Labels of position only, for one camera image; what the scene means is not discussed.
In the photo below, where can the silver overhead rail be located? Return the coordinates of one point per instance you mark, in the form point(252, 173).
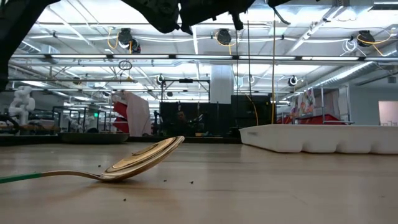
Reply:
point(199, 57)

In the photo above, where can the white board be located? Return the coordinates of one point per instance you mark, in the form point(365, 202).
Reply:
point(388, 113)

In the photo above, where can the white cutlery tray grey pads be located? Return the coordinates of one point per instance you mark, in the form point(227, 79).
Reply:
point(311, 138)

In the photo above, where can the black metal gantry frame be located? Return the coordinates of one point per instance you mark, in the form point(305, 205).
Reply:
point(186, 80)

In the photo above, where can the black partition panel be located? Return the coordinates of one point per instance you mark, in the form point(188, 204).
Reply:
point(217, 118)
point(245, 112)

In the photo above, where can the white square pillar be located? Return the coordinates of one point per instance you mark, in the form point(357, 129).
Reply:
point(221, 84)

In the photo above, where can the white draped cloth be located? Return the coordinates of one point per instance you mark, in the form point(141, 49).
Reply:
point(138, 115)

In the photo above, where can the black metal workstation frame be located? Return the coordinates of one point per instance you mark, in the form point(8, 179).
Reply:
point(81, 107)

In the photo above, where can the person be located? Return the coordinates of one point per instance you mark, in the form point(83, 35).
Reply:
point(182, 123)

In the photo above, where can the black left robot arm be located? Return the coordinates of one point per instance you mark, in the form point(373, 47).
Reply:
point(15, 37)

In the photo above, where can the colourful poster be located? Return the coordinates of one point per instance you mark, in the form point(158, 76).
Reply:
point(306, 101)

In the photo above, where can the metal shelving rack red bins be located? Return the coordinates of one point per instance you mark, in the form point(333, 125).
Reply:
point(337, 105)

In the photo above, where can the black round plate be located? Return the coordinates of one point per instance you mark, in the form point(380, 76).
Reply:
point(93, 138)

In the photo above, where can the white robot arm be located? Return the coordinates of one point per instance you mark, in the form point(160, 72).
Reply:
point(21, 104)

